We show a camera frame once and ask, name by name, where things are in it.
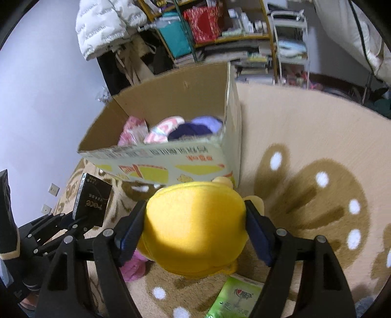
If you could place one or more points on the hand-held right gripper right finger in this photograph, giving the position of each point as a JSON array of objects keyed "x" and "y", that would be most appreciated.
[{"x": 258, "y": 235}]

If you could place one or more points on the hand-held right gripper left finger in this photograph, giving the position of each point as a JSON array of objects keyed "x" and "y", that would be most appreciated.
[{"x": 129, "y": 235}]

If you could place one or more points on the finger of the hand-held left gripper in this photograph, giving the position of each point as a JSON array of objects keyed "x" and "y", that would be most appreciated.
[
  {"x": 76, "y": 231},
  {"x": 49, "y": 223}
]

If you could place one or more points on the black tissue box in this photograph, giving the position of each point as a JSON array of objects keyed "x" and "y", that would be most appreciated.
[{"x": 91, "y": 198}]

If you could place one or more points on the yellow plush toy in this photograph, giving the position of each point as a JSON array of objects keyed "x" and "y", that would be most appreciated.
[{"x": 195, "y": 226}]

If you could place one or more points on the pink tissue packet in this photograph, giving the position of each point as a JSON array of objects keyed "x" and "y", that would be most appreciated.
[{"x": 131, "y": 131}]

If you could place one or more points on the pink swirl roll plush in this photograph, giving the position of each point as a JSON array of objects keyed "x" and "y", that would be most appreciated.
[{"x": 162, "y": 130}]

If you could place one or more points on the purple plush doll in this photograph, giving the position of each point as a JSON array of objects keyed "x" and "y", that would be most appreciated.
[{"x": 195, "y": 128}]

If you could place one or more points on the cardboard box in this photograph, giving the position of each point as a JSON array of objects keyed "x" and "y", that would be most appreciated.
[{"x": 183, "y": 101}]

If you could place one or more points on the pink plush doll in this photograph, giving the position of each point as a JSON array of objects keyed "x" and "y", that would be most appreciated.
[{"x": 134, "y": 267}]

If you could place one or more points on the green tissue pack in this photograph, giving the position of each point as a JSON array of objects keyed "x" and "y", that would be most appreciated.
[{"x": 235, "y": 296}]

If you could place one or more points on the black hanging clothes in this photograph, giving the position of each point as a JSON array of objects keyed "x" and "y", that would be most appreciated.
[{"x": 113, "y": 70}]

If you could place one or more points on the stack of books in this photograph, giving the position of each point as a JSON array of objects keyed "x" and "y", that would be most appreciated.
[{"x": 250, "y": 65}]

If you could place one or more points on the beige hanging trousers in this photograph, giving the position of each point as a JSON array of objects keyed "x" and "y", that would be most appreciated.
[{"x": 140, "y": 64}]

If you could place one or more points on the wooden shelf unit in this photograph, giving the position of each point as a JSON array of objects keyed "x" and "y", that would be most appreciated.
[{"x": 241, "y": 37}]

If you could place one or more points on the white puffer jacket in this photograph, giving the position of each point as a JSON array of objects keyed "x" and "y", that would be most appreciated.
[{"x": 104, "y": 27}]

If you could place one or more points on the teal bag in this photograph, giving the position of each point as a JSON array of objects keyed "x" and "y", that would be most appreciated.
[{"x": 175, "y": 36}]

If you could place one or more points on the white trolley cart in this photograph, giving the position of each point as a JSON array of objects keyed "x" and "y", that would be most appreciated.
[{"x": 305, "y": 36}]

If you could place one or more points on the group of cosmetic bottles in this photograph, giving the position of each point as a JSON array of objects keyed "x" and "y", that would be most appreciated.
[{"x": 247, "y": 21}]

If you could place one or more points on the red patterned bag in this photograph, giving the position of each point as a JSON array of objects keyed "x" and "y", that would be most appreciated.
[{"x": 203, "y": 24}]

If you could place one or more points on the white folded bedding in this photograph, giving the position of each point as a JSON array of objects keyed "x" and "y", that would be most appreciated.
[{"x": 345, "y": 27}]

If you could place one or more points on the white wall socket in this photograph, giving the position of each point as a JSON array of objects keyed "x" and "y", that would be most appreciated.
[
  {"x": 54, "y": 189},
  {"x": 46, "y": 209}
]

